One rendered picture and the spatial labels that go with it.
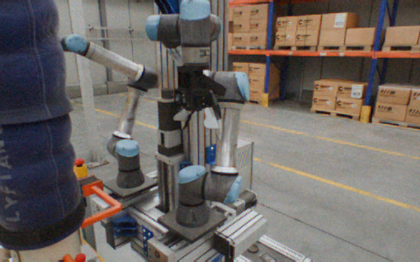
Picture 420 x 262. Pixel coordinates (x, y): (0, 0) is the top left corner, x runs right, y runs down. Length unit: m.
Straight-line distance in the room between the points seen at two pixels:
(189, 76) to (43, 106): 0.36
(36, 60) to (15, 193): 0.33
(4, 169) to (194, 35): 0.56
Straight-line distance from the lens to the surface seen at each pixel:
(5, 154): 0.83
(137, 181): 1.61
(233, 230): 1.38
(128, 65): 1.49
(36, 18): 0.78
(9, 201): 0.89
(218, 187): 1.15
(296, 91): 9.67
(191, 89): 0.75
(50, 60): 0.79
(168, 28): 0.88
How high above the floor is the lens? 1.77
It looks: 17 degrees down
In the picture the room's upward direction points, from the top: straight up
